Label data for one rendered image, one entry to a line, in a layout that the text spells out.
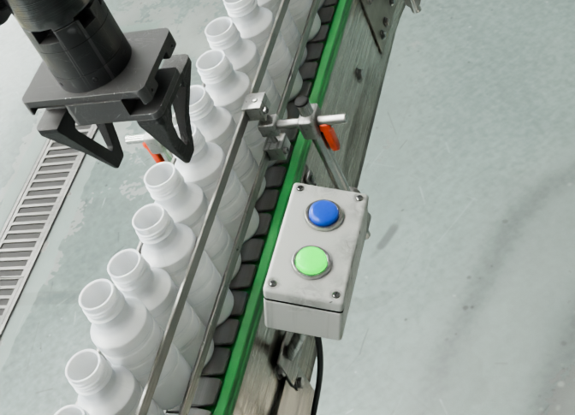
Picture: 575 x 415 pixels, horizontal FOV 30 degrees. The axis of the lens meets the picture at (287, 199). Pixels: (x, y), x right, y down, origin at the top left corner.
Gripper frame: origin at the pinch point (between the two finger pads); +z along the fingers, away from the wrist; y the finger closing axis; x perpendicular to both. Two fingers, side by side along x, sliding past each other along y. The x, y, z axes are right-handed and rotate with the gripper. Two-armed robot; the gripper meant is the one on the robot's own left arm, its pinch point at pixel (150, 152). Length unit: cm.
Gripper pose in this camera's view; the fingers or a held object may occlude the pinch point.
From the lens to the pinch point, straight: 82.9
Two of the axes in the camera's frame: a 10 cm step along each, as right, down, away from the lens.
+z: 3.4, 6.5, 6.8
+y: 9.1, -0.5, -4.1
